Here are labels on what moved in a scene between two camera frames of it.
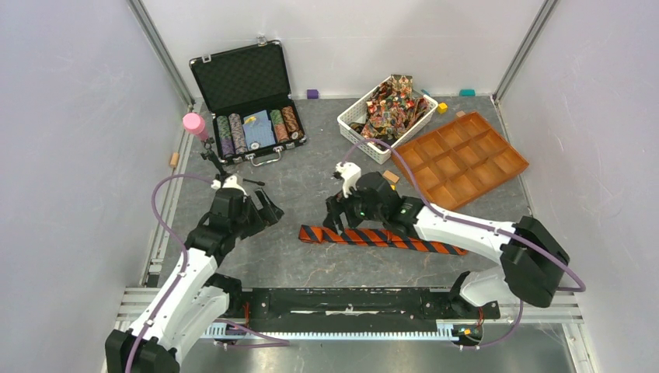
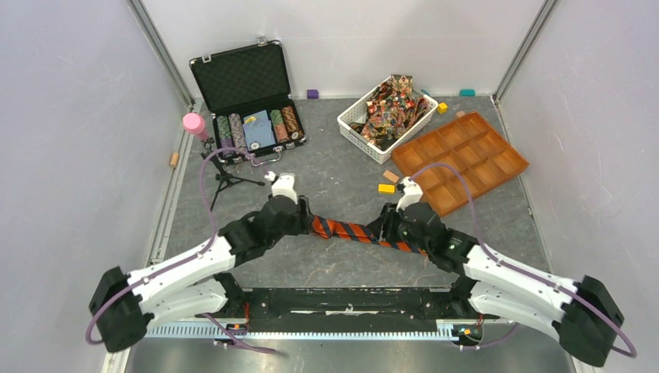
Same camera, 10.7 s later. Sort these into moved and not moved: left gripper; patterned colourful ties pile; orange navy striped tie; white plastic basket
Moved: left gripper
Not moved: white plastic basket; patterned colourful ties pile; orange navy striped tie
